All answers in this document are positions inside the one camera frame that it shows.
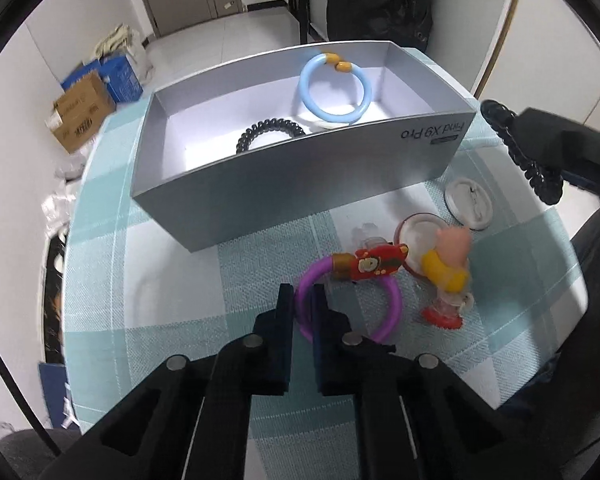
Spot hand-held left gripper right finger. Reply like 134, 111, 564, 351
312, 284, 556, 480

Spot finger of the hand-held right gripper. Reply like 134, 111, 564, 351
560, 170, 600, 207
512, 107, 600, 178

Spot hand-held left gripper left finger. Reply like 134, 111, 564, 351
40, 284, 296, 480

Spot purple ring bracelet red charm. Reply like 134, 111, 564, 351
294, 242, 411, 346

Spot white pin badge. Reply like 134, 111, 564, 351
445, 177, 495, 231

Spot red-rimmed pin badge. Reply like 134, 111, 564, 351
394, 212, 448, 278

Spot grey cardboard box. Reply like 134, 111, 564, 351
131, 40, 478, 253

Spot yellow pink cartoon figure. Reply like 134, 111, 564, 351
420, 226, 476, 331

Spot clear plastic hair clip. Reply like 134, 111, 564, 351
350, 222, 386, 251

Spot black bag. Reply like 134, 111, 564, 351
325, 0, 433, 53

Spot grey plastic parcel bags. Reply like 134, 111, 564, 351
41, 192, 81, 226

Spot brown cardboard box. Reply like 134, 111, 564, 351
52, 71, 117, 155

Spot blue cardboard box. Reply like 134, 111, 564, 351
61, 55, 144, 103

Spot white bag with cloth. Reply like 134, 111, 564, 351
94, 24, 148, 81

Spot light blue ring bracelet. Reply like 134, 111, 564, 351
298, 50, 372, 126

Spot black metal frame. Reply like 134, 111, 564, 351
285, 0, 331, 43

